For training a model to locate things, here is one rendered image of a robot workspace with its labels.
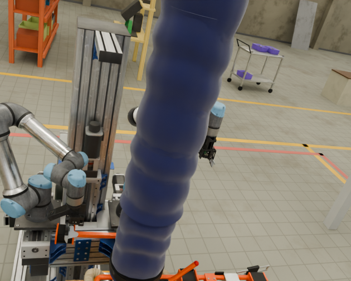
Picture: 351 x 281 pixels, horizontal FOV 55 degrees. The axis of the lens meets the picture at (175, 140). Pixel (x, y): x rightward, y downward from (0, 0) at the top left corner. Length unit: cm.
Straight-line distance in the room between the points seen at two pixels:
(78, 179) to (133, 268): 43
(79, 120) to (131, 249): 81
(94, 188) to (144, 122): 103
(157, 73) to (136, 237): 60
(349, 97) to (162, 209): 916
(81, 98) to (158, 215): 85
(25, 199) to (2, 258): 147
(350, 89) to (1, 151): 911
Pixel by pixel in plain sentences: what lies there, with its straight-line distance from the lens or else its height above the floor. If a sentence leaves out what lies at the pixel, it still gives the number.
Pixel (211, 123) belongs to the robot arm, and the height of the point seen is 179.
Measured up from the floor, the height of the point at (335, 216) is 20.
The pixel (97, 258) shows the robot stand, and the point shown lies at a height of 74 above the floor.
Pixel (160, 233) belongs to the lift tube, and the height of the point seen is 155.
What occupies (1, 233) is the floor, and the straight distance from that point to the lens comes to 340.
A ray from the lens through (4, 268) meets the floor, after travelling 315.
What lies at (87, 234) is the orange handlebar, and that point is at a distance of 171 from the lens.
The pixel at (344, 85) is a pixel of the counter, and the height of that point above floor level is 54.
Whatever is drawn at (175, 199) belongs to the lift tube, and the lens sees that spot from 113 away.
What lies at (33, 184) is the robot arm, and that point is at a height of 127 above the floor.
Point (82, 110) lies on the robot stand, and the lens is 181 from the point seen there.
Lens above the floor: 240
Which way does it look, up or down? 28 degrees down
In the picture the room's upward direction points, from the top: 14 degrees clockwise
